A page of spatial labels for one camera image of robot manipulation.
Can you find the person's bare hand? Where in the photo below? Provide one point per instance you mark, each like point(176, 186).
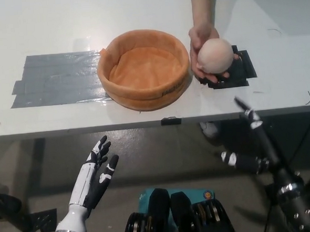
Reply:
point(196, 37)

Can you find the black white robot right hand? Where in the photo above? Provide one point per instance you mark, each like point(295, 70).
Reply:
point(282, 176)

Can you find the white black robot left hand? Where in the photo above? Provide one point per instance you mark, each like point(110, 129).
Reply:
point(80, 189)

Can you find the pale pink plush dumpling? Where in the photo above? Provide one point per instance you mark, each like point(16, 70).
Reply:
point(214, 55)

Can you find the black teal robot torso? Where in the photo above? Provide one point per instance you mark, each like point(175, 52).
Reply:
point(182, 217)

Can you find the dark table leg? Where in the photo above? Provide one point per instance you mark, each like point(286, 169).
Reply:
point(38, 160)

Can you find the black tape square patch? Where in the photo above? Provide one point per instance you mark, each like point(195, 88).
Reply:
point(243, 75)

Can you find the black rounded stand foot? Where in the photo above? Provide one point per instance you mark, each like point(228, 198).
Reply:
point(6, 205)

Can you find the orange plush round basket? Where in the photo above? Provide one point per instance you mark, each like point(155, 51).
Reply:
point(143, 102)

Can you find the white shoe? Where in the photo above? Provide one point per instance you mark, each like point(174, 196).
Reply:
point(209, 129)

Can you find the grey duct tape patch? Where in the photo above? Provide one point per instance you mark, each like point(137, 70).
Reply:
point(58, 80)

